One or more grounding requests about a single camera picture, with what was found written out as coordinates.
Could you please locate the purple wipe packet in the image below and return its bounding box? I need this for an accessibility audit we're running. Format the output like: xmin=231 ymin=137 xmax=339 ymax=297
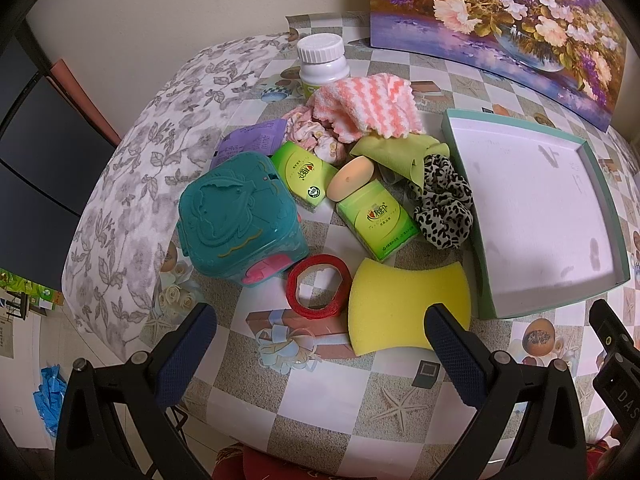
xmin=209 ymin=118 xmax=286 ymax=169

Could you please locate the green microfibre cloth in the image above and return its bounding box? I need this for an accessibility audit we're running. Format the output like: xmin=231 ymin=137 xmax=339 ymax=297
xmin=350 ymin=133 xmax=450 ymax=190

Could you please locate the pink white striped cloth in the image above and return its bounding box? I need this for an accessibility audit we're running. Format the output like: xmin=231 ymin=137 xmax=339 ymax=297
xmin=307 ymin=73 xmax=425 ymax=144

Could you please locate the red tape ring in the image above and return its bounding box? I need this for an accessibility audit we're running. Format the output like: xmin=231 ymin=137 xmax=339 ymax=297
xmin=284 ymin=253 xmax=354 ymax=320

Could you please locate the teal edged white tray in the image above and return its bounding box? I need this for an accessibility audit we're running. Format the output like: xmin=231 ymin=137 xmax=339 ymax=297
xmin=442 ymin=108 xmax=630 ymax=318

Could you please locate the checkered patterned tablecloth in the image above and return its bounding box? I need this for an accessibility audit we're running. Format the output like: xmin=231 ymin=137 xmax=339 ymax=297
xmin=142 ymin=14 xmax=639 ymax=479

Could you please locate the dark cabinet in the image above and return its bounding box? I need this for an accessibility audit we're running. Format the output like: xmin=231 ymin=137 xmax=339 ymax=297
xmin=0 ymin=38 xmax=114 ymax=289

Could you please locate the yellow sponge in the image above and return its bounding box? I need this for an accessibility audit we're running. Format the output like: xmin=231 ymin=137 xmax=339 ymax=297
xmin=347 ymin=259 xmax=472 ymax=356

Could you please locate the teal plastic toy box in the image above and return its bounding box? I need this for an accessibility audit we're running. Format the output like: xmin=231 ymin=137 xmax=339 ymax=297
xmin=177 ymin=152 xmax=309 ymax=286

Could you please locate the leopard print scrunchie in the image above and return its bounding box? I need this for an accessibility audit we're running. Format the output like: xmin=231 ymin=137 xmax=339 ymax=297
xmin=407 ymin=154 xmax=474 ymax=249

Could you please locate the flower painting canvas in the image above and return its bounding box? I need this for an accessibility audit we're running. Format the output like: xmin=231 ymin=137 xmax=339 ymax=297
xmin=370 ymin=0 xmax=627 ymax=130

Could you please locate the green tissue pack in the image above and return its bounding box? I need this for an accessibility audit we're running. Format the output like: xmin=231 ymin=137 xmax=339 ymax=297
xmin=336 ymin=180 xmax=419 ymax=262
xmin=271 ymin=141 xmax=337 ymax=210

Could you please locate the white pill bottle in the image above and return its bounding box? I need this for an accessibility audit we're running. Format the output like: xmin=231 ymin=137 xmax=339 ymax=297
xmin=296 ymin=32 xmax=350 ymax=99

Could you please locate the grey floral white blanket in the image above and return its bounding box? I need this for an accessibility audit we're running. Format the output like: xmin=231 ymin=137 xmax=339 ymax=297
xmin=62 ymin=34 xmax=290 ymax=360

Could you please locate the pink floral scrunchie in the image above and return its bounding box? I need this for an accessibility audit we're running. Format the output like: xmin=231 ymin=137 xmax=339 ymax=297
xmin=283 ymin=105 xmax=347 ymax=166

